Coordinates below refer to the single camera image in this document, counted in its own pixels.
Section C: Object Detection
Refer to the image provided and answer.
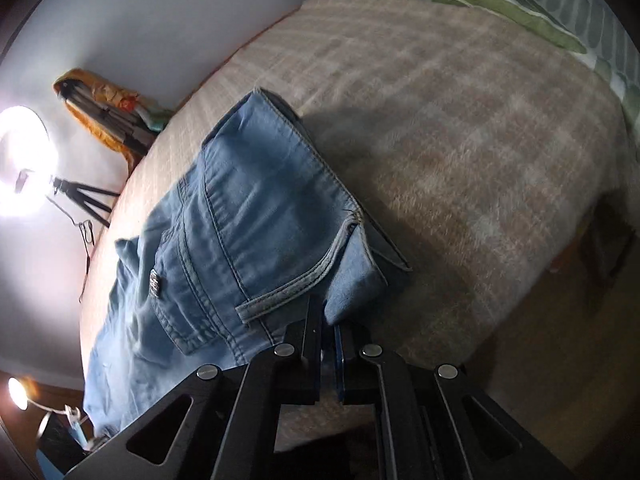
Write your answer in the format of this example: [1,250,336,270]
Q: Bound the orange patterned cloth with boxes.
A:
[53,68,175,174]

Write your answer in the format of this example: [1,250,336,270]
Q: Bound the folded silver black tripod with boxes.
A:
[56,79,157,156]

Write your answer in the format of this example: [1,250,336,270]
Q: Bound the bright ring light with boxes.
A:
[1,105,58,220]

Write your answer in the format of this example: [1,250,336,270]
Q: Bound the black ring light cable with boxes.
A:
[48,194,97,304]

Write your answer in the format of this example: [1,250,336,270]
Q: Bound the beige checkered bed cover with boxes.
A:
[81,0,634,465]

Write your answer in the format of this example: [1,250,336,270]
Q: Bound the blue plastic chair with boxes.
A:
[36,450,64,480]

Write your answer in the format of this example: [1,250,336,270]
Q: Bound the light blue denim pants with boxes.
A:
[84,89,409,437]

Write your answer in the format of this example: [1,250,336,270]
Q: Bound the white clip desk lamp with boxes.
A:
[8,377,90,451]

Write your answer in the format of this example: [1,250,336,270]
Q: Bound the small black tripod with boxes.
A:
[52,177,119,228]

